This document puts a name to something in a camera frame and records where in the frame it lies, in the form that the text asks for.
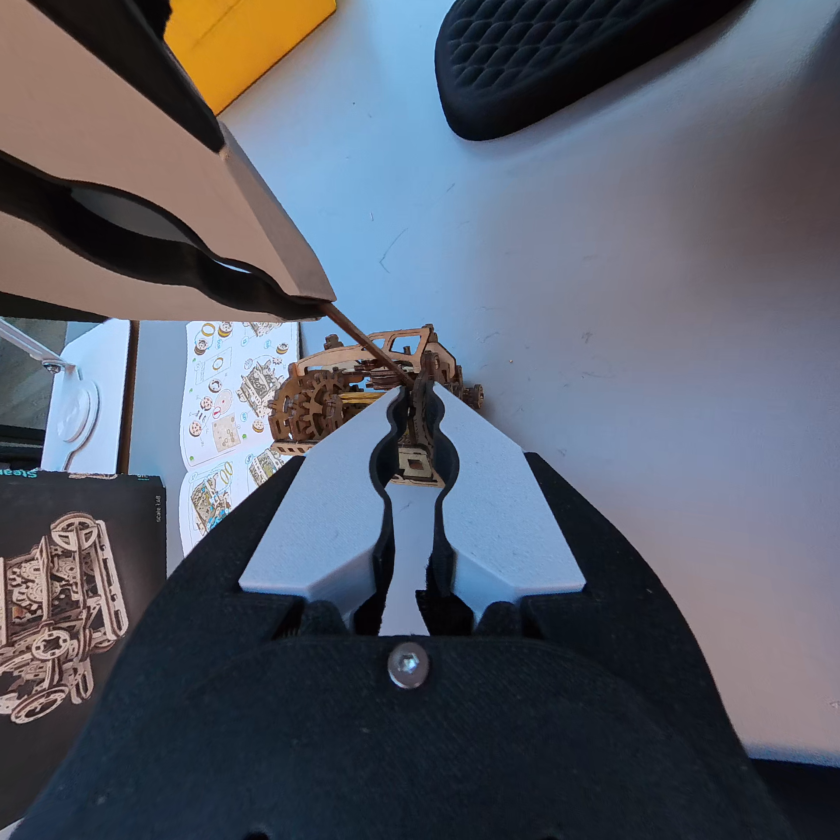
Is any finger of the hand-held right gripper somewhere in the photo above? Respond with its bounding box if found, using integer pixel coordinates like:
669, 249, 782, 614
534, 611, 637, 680
0, 157, 326, 324
0, 0, 337, 306

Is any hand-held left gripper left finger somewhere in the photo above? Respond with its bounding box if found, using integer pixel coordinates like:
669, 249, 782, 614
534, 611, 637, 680
239, 386, 413, 636

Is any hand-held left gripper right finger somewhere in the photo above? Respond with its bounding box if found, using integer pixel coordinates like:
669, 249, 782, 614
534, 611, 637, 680
415, 381, 587, 636

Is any wooden mechanical model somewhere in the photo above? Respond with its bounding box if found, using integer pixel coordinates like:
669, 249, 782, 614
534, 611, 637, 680
268, 323, 485, 490

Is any thin wooden model strip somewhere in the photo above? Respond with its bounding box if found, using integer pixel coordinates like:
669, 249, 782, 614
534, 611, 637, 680
323, 302, 416, 389

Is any black model kit box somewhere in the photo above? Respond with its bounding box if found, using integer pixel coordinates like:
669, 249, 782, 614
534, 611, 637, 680
0, 467, 168, 828

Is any clear acrylic sign holder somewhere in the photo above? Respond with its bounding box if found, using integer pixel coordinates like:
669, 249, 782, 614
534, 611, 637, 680
0, 318, 74, 376

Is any yellow box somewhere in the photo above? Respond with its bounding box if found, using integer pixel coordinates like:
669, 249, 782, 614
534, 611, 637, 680
161, 0, 337, 118

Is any illustrated instruction booklet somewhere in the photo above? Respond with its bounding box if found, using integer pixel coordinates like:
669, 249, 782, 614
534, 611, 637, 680
178, 320, 301, 559

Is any black office chair seat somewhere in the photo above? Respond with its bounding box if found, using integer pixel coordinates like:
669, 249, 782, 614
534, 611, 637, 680
434, 0, 756, 143

